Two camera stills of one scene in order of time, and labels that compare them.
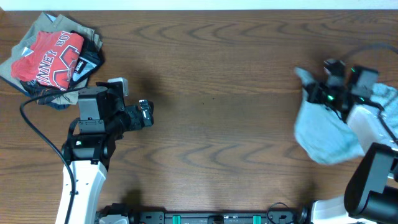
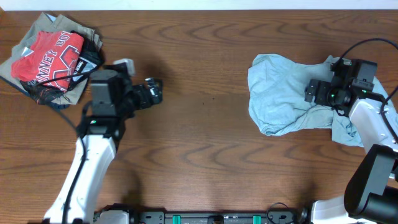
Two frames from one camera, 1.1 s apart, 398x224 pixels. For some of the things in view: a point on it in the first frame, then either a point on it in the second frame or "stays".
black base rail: (216, 216) stays
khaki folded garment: (45, 23) stays
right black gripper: (312, 93) stays
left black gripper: (147, 115) to (156, 96)
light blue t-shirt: (323, 133) to (277, 94)
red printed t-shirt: (53, 57) stays
